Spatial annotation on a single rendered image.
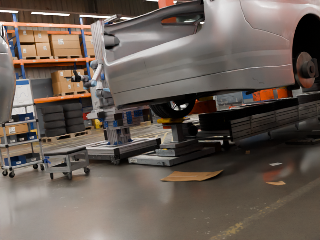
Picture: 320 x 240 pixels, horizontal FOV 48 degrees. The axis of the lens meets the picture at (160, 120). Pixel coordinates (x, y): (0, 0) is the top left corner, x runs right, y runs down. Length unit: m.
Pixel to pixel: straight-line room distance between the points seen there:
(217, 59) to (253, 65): 0.25
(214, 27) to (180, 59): 0.37
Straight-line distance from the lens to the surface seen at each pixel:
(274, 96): 6.35
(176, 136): 4.45
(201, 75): 2.69
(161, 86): 3.01
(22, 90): 10.30
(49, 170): 4.55
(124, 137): 5.28
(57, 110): 11.55
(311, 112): 6.31
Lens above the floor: 0.76
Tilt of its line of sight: 3 degrees down
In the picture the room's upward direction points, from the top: 8 degrees counter-clockwise
